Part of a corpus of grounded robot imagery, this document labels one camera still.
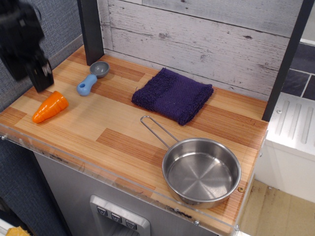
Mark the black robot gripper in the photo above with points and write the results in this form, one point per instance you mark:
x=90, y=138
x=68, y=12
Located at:
x=20, y=35

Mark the orange plastic toy carrot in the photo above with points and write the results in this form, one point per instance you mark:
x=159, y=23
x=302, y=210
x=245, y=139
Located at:
x=54, y=104

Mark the blue grey toy scoop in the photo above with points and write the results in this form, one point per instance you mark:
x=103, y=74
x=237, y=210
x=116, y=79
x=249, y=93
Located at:
x=98, y=70

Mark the purple folded towel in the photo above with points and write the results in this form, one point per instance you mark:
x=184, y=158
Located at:
x=173, y=95

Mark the yellow object at corner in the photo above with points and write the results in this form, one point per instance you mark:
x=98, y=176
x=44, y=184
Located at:
x=17, y=231

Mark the grey toy dispenser panel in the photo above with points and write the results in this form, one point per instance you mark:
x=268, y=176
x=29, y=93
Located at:
x=113, y=220

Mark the stainless steel pan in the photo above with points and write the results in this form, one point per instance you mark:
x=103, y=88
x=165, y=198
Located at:
x=200, y=172

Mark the clear acrylic edge guard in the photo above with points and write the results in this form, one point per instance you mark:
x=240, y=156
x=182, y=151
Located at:
x=72, y=180

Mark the white ridged side counter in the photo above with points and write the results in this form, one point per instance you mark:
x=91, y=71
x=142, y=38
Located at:
x=287, y=158

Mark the dark left upright post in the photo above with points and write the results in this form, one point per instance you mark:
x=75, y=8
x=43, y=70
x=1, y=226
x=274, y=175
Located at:
x=91, y=30

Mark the dark upright post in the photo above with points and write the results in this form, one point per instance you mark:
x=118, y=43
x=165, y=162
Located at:
x=294, y=41
x=91, y=30

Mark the dark right upright post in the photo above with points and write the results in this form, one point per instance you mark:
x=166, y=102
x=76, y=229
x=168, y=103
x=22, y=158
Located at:
x=294, y=41

